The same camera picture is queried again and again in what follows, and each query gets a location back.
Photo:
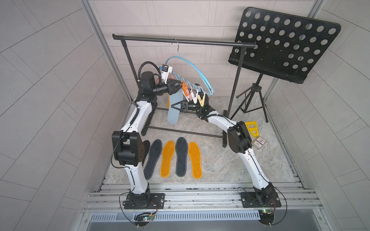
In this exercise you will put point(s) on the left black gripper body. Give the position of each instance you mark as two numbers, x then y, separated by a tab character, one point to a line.
161	90

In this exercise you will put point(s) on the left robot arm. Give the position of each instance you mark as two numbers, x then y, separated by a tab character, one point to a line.
128	148

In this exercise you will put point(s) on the black garment rack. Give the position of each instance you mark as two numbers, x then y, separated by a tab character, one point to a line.
184	97

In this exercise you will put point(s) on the small card box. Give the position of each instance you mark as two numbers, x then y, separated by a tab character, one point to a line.
259	142

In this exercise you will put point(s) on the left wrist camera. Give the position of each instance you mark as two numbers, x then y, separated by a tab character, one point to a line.
165	72

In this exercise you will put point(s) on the blue multi-clip hanger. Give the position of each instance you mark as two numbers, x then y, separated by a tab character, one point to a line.
190	75

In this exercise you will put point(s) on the dark grey shoe insole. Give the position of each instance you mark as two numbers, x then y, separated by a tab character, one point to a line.
152	158

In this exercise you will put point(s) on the orange yellow shoe insole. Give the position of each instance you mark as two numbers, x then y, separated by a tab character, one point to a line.
167	155

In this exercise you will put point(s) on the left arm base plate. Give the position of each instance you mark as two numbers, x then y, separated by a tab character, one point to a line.
144	201

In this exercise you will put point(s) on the light blue insole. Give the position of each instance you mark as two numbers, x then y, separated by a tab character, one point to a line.
173	115

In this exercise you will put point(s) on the black perforated music stand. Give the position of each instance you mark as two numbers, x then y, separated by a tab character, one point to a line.
287	46

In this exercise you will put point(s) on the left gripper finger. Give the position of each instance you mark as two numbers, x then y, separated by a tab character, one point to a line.
175	89
174	83

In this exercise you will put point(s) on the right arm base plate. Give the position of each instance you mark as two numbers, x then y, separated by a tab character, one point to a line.
251	200

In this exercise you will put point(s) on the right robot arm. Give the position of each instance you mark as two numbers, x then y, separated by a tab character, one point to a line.
242	150

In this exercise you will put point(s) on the black shoe insole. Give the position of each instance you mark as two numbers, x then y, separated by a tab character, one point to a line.
146	144

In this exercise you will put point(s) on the aluminium mounting rail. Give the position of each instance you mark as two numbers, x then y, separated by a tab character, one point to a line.
202	196

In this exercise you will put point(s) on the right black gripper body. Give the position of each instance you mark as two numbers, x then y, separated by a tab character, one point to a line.
192	106

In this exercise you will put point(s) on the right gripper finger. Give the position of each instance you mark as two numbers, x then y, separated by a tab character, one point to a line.
180	104
182	110

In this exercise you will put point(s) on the yellow triangular plastic piece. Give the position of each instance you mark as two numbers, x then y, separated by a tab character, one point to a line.
252	128

